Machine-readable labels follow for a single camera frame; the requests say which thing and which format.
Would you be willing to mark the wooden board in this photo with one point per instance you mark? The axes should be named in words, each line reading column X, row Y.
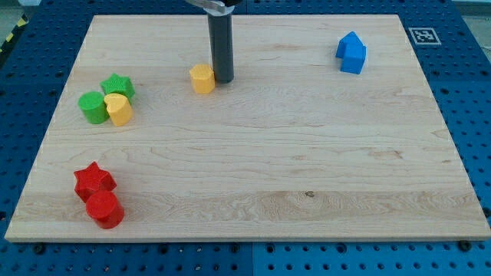
column 293, row 149

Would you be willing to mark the red cylinder block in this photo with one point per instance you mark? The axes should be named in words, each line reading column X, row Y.
column 104, row 208

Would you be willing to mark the green cylinder block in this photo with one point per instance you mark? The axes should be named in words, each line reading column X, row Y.
column 93, row 107

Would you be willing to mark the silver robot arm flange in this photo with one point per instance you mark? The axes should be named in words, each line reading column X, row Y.
column 216, row 7

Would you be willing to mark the blue pentagon block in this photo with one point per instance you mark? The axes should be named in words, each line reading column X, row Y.
column 350, row 38

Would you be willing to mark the blue cube block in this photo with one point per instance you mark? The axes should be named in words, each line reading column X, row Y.
column 353, row 58

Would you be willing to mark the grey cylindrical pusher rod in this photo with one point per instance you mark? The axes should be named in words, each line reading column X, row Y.
column 220, row 35

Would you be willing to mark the yellow heart block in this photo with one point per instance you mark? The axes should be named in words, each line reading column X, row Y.
column 119, row 109

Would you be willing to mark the yellow hexagon block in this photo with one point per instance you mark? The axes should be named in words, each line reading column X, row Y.
column 202, row 78

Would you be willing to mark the green star block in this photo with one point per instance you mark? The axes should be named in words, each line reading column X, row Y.
column 117, row 84

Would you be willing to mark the red star block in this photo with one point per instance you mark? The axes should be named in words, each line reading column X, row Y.
column 91, row 180

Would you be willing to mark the white fiducial marker tag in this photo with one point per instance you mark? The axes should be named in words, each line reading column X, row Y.
column 424, row 36

